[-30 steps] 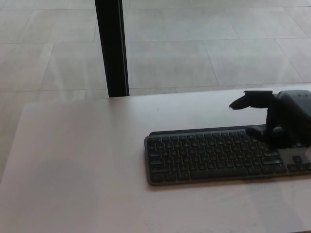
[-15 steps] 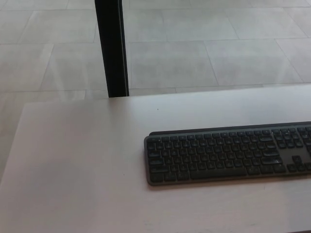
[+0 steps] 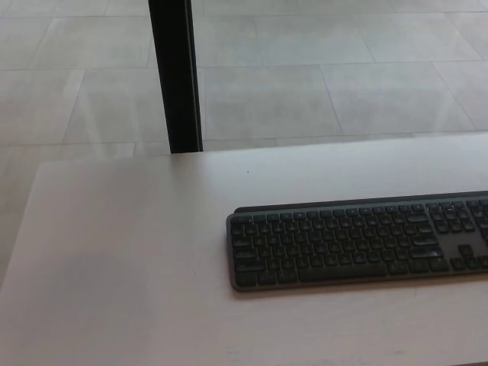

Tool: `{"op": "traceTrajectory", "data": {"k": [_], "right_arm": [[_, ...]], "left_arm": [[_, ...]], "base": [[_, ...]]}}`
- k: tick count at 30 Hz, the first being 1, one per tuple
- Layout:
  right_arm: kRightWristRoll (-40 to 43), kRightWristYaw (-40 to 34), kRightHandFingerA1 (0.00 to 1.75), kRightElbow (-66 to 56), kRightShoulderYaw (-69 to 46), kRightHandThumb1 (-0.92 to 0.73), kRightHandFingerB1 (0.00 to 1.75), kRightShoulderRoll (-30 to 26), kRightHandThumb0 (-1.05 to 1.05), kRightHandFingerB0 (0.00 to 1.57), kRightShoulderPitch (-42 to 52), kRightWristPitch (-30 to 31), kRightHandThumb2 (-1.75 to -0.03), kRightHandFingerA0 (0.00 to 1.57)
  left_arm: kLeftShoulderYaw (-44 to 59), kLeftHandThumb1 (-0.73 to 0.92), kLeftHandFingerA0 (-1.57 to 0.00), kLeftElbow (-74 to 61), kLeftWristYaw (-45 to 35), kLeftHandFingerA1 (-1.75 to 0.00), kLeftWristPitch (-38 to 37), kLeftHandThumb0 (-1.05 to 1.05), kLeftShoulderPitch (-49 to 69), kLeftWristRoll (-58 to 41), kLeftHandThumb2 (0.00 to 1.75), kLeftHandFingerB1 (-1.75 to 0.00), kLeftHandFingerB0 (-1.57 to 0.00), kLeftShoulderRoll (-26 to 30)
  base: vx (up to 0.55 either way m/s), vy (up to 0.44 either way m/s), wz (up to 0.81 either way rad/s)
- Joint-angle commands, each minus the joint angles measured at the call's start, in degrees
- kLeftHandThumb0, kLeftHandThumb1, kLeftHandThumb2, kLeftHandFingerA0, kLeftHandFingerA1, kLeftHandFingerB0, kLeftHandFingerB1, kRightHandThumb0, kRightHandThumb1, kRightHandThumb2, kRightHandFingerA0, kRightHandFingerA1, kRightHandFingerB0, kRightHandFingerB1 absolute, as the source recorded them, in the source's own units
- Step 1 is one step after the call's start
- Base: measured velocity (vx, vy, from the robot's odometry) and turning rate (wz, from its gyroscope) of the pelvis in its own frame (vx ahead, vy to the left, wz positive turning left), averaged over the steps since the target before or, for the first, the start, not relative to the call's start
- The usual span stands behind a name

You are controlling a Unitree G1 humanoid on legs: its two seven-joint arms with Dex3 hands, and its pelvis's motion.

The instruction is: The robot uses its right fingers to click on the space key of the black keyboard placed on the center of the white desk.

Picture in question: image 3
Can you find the black and grey keyboard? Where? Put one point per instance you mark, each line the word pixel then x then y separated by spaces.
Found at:
pixel 343 248

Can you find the black vertical frame post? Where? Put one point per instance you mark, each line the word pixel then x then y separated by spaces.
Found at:
pixel 176 76

